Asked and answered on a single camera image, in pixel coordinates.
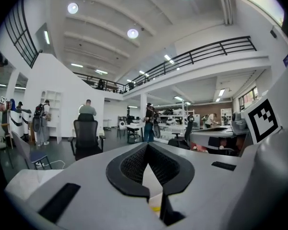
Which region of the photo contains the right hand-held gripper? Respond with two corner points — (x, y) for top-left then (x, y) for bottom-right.
(227, 53), (288, 230)

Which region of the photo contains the long white desk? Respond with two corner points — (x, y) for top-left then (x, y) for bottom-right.
(189, 125), (233, 139)

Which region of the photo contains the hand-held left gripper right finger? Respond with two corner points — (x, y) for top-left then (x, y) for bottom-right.
(146, 142), (242, 230)

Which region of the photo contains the black metal railing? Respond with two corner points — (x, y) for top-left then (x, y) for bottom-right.
(73, 35), (258, 94)

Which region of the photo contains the white shelf unit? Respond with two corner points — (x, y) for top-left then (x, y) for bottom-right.
(40, 91), (63, 144)

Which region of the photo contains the blue seat chair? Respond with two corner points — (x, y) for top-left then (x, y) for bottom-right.
(11, 130), (53, 170)

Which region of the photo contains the black mesh office chair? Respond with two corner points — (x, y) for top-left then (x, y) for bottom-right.
(167, 115), (195, 150)
(68, 113), (106, 161)

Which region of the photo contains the white shelving rack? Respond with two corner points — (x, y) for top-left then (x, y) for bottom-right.
(158, 102), (195, 127)

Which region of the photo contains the white and black machine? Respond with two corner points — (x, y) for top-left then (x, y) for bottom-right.
(9, 99), (32, 138)

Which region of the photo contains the white floor cable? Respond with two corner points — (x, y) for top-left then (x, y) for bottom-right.
(35, 159), (66, 170)

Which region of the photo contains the white table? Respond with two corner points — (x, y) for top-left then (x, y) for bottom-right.
(125, 123), (146, 144)

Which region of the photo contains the white round-back chair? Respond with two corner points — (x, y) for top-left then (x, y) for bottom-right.
(117, 120), (128, 138)

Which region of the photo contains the clear plastic box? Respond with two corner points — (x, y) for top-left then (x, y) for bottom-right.
(149, 192), (163, 219)

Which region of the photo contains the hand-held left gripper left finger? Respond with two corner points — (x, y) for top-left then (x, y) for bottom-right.
(4, 142), (163, 230)

